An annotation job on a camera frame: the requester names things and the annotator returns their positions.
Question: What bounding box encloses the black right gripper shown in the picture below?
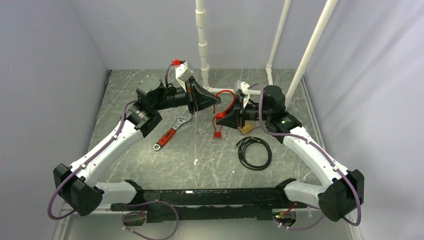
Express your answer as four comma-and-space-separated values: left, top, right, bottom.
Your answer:
215, 95, 272, 130

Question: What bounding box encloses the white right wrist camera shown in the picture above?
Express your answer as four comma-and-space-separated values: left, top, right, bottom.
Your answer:
234, 80, 251, 109

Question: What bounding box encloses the white pvc pipe frame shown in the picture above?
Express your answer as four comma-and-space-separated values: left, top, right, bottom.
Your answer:
194, 0, 338, 95

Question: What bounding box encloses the red handled adjustable wrench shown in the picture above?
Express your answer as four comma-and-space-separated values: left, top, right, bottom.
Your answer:
153, 114, 193, 151

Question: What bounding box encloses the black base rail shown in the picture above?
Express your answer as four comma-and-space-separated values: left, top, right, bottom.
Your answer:
110, 187, 306, 223

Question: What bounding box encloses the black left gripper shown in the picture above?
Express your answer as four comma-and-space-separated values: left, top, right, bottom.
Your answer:
153, 76, 221, 116

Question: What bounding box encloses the brass padlock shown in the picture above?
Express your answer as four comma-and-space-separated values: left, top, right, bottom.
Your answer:
238, 121, 256, 135

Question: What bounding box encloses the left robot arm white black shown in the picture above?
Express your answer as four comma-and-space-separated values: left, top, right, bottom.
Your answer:
47, 74, 221, 220

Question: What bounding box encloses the red alligator clip lead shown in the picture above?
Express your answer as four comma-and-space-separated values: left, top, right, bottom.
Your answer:
211, 91, 238, 122
212, 117, 222, 139

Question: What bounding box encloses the aluminium frame rail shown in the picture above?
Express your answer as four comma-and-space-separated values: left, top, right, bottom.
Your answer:
52, 204, 116, 240

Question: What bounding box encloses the coiled black usb cable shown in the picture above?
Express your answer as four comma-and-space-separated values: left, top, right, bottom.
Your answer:
235, 136, 273, 172

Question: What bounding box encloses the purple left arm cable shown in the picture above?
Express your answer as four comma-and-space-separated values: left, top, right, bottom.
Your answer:
47, 62, 181, 240

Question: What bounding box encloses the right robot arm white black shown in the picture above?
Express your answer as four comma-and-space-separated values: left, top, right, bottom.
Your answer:
215, 85, 365, 226

